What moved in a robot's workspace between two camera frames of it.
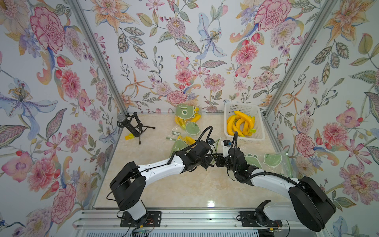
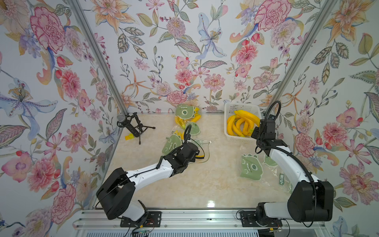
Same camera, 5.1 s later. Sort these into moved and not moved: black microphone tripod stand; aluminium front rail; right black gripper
Moved: right black gripper
Not moved: black microphone tripod stand; aluminium front rail
